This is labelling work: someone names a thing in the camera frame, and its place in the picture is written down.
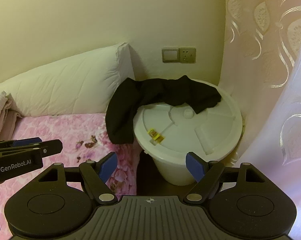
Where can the beige wall switch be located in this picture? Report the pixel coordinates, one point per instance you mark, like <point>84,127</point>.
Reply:
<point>170,55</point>

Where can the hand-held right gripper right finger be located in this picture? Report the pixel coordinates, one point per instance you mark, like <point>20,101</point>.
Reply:
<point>194,167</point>

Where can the white round bucket lid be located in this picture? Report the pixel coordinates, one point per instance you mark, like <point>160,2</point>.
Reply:
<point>190,132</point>

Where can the yellow tag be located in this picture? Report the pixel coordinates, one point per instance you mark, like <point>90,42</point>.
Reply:
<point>155,135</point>

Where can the white plastic bucket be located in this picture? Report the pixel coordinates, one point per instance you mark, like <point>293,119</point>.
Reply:
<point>175,170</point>

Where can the pink patterned curtain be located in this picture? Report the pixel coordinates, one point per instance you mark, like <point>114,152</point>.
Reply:
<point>265,55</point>

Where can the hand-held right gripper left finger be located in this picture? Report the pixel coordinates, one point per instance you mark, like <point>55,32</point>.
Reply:
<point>108,167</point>

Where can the black pants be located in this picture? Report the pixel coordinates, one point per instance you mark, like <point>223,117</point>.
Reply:
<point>130,100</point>

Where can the pink floral blanket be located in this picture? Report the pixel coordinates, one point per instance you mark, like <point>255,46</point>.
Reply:
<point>65,127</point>

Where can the cream quilted cushion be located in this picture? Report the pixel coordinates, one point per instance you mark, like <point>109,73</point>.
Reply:
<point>65,80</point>

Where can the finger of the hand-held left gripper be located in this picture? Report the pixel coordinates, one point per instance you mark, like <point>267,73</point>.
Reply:
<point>50,147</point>
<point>28,142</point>

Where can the folded pink sheet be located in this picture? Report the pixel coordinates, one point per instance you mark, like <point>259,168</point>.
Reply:
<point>9,122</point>

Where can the beige wall socket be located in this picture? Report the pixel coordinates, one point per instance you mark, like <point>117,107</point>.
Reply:
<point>187,54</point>

